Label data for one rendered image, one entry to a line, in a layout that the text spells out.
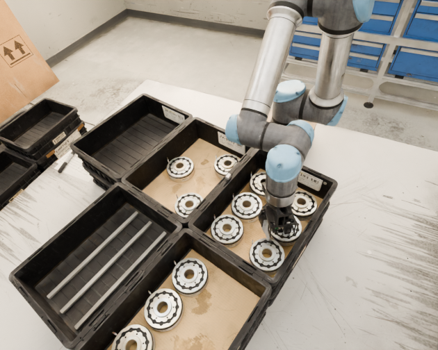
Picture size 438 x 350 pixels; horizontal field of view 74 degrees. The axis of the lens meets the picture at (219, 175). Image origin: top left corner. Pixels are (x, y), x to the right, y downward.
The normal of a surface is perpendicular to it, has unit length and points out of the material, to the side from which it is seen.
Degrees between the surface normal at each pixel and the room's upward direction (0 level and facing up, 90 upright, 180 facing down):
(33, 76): 72
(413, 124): 0
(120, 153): 0
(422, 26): 90
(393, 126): 0
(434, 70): 90
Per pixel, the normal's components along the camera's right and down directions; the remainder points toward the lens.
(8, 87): 0.83, 0.11
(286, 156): -0.10, -0.65
